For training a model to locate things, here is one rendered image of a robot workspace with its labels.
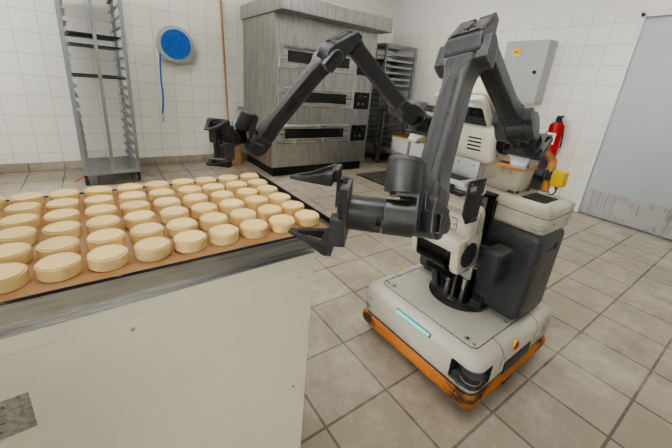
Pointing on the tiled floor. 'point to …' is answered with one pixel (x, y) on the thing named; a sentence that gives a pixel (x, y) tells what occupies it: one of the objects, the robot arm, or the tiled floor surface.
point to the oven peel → (226, 89)
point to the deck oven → (357, 88)
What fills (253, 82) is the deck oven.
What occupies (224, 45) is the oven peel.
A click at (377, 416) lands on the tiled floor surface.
